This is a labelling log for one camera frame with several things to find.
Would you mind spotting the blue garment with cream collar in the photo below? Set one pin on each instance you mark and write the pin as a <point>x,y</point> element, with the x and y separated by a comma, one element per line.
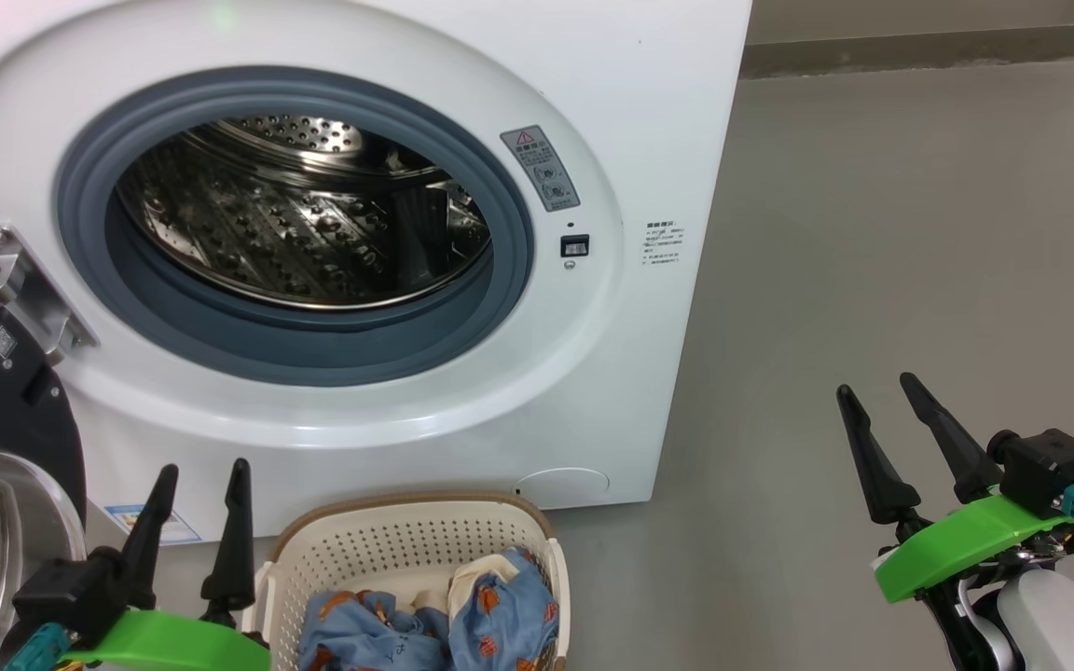
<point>509,615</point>

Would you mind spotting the white front-load washing machine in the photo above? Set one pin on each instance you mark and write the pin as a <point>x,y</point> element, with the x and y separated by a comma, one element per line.
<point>649,140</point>

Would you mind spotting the round white filter cover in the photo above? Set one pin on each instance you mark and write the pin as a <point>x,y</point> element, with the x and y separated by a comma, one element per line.
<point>563,486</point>

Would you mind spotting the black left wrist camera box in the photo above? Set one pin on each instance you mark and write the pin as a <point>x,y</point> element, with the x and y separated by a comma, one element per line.
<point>66,592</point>

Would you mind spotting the blue printed garment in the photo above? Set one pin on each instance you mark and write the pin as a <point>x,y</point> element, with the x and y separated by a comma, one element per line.
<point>360,638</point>

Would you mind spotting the cream perforated laundry basket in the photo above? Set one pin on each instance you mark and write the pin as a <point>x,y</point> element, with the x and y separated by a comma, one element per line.
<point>388,550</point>

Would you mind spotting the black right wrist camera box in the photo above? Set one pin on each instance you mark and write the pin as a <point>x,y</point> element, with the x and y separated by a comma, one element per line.
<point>1050,466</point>

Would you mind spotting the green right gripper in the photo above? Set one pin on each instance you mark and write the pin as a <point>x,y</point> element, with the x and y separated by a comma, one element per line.
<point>966,540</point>

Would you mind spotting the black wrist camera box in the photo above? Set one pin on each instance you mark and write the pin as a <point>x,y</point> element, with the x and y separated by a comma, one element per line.
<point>66,592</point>
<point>1050,466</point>

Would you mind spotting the blue energy label sticker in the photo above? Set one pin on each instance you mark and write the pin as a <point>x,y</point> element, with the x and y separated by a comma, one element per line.
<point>173,527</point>

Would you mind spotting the perforated steel washer drum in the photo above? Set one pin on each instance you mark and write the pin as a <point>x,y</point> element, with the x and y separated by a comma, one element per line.
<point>295,233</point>

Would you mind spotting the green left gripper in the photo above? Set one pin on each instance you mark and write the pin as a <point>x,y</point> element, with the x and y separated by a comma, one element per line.
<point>173,648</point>

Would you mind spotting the grey warning sticker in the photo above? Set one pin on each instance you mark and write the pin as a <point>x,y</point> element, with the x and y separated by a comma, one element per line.
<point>540,168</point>

